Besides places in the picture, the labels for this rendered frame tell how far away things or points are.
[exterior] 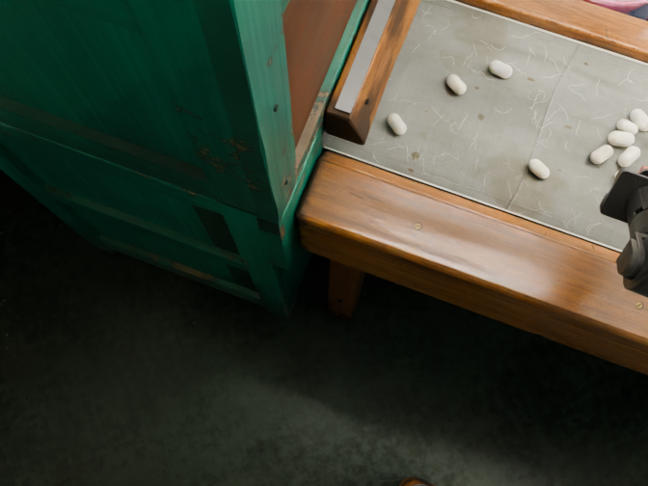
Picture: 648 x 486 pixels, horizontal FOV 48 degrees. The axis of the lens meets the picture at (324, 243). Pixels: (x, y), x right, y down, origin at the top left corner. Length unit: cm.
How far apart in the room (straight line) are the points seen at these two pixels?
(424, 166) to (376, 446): 84
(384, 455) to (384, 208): 84
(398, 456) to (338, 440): 14
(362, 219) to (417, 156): 13
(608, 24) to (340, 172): 47
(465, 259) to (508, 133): 21
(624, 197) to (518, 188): 17
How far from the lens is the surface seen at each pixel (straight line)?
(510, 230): 103
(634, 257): 82
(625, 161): 112
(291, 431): 173
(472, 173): 107
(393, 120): 107
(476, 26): 118
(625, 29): 121
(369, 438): 173
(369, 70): 99
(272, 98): 65
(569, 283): 103
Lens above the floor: 172
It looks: 75 degrees down
